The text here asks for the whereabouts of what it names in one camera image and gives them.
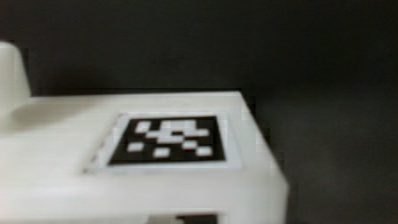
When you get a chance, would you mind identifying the white front drawer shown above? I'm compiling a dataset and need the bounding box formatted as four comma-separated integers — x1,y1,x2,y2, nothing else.
0,42,288,224

